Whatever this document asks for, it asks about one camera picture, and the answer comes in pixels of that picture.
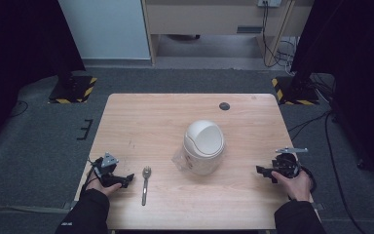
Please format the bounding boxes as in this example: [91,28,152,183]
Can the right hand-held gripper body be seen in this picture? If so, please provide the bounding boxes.
[271,146,310,179]

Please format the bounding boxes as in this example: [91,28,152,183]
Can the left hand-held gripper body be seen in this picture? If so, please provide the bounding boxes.
[92,152,127,188]

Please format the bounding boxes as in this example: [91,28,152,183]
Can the metal spoon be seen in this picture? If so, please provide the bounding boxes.
[141,166,153,207]

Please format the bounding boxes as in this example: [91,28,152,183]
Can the white swing-lid trash bin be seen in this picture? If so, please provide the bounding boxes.
[182,119,226,176]

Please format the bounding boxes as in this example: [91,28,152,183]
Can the person's left hand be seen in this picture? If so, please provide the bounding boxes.
[86,178,123,197]

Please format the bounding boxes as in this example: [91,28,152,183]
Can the person's right hand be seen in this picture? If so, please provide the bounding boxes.
[271,169,314,203]

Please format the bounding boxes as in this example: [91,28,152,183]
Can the clear plastic bin liner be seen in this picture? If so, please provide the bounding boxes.
[170,144,193,174]

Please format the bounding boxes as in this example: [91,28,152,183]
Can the black stand base hazard stripes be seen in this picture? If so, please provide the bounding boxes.
[48,75,98,104]
[271,76,320,106]

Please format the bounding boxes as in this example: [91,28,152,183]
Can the black curtain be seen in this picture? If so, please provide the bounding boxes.
[290,0,374,183]
[0,0,87,154]

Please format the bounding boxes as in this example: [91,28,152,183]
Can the left hand-held gripper cable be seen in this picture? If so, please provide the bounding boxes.
[80,158,102,196]

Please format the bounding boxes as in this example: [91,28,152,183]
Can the hand-held gripper cable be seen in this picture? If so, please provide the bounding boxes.
[80,158,102,196]
[296,164,318,195]

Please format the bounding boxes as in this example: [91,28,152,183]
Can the right hand-held gripper cable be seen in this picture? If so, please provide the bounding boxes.
[296,164,318,195]

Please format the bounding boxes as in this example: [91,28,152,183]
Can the black thin floor cable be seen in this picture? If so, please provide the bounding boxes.
[9,100,29,119]

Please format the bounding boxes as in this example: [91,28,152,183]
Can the black hanging power cable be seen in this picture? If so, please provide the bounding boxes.
[261,2,294,68]

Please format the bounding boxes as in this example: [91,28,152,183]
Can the wall power outlet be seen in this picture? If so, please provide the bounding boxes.
[257,0,282,8]

